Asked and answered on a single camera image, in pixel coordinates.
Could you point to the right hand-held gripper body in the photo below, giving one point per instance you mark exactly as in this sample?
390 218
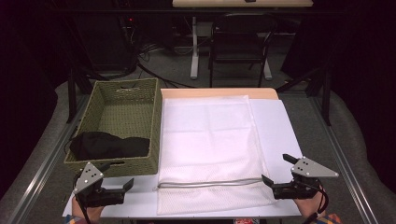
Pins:
306 169

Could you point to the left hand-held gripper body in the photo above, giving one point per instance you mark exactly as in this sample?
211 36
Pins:
93 196

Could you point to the black cloth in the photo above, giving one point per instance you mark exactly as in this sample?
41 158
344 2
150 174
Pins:
106 146

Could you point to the green woven basket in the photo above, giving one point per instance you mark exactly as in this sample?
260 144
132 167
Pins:
124 115

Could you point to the white garment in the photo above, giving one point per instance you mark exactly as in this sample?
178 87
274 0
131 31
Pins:
208 137

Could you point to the person's left hand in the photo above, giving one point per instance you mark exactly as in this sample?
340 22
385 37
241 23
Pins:
87 214

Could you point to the person's right hand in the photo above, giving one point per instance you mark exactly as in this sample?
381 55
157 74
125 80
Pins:
311 207

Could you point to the white board sheet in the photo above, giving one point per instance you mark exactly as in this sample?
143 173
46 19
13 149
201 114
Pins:
277 130

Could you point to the black metal stand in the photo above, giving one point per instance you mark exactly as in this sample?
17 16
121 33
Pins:
72 96
325 93

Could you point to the wooden table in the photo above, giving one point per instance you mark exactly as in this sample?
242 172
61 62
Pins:
218 92

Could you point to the black metal chair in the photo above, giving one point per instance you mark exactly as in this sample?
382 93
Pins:
239 43

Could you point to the white-legged desk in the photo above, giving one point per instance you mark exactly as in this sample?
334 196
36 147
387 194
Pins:
194 53

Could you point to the metal floor rail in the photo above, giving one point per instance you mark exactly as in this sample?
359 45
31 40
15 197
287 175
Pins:
345 161
46 165

